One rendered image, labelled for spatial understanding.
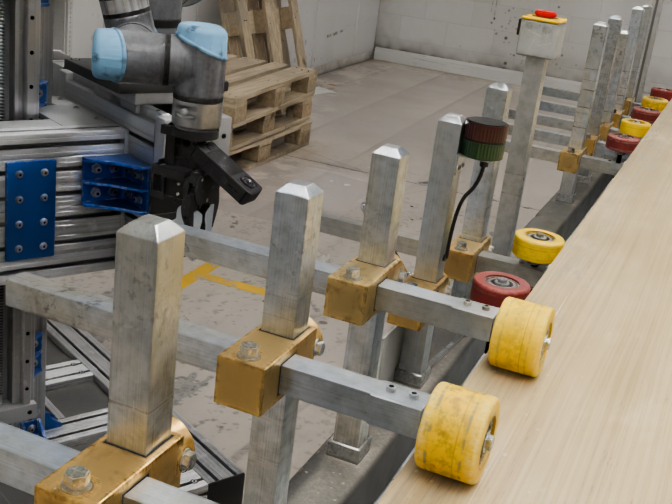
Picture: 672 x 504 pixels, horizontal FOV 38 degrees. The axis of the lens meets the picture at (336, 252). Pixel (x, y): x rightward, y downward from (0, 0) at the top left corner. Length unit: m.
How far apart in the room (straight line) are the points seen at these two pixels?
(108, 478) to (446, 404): 0.30
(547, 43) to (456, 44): 7.53
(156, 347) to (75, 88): 1.31
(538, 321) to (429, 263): 0.37
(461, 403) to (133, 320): 0.31
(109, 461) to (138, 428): 0.03
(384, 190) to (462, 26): 8.20
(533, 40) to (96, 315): 1.07
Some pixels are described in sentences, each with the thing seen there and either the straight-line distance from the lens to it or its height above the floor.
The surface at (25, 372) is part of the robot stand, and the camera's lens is 2.01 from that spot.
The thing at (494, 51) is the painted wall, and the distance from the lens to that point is 9.26.
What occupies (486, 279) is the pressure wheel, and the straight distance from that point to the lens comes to 1.37.
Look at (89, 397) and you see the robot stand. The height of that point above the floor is 0.21.
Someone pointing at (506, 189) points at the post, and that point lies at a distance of 1.89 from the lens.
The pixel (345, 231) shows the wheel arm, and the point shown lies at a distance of 1.68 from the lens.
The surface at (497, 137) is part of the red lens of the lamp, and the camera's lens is 1.34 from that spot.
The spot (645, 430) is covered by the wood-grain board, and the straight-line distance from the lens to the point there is 1.06.
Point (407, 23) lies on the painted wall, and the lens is 9.45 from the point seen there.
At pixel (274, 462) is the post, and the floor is 0.83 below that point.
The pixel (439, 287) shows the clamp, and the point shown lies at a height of 0.87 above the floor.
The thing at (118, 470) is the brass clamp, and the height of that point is 0.97.
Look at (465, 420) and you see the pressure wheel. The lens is 0.85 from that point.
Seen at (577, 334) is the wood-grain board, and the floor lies 0.90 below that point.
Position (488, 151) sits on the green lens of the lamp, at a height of 1.08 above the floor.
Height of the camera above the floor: 1.37
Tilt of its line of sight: 20 degrees down
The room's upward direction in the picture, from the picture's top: 7 degrees clockwise
